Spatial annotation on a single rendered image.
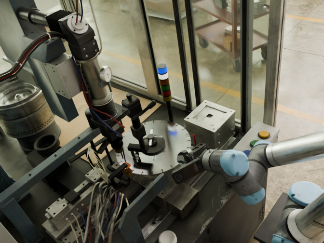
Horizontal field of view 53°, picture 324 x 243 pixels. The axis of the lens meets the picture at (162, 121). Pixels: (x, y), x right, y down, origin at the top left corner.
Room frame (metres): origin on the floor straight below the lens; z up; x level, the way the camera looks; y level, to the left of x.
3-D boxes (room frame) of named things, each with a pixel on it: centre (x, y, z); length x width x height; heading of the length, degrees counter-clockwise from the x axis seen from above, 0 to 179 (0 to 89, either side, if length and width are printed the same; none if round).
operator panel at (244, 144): (0.96, -0.36, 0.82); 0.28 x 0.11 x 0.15; 132
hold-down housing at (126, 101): (0.95, 0.10, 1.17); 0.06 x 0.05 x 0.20; 123
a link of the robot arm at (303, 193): (0.62, -0.42, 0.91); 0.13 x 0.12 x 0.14; 141
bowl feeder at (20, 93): (1.48, 0.71, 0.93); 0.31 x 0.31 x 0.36
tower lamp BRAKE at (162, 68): (1.30, -0.05, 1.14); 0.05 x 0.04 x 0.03; 42
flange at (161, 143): (1.02, 0.06, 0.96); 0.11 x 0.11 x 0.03
